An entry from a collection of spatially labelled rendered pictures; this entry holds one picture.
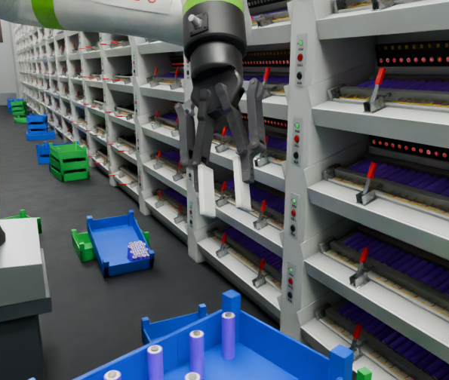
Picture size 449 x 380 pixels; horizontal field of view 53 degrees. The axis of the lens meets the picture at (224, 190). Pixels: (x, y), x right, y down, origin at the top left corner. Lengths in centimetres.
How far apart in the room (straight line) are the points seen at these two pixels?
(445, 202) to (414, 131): 15
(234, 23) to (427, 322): 68
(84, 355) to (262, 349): 84
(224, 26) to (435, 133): 44
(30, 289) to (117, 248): 88
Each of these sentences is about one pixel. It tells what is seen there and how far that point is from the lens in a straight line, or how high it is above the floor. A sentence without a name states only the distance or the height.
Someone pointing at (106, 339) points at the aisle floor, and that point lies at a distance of 146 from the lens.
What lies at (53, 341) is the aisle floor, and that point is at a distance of 150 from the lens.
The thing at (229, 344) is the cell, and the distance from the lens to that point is 64.
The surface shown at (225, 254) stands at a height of 11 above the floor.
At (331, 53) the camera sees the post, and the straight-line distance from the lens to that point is 116.
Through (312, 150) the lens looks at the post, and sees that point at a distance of 115.
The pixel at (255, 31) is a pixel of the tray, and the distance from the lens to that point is 135.
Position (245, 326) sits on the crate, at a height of 43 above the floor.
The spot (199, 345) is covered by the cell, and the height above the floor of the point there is 46.
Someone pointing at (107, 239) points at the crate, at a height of 8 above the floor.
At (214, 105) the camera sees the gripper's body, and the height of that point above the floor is 74.
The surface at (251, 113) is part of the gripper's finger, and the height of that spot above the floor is 73.
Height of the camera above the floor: 79
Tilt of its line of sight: 15 degrees down
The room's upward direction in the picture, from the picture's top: straight up
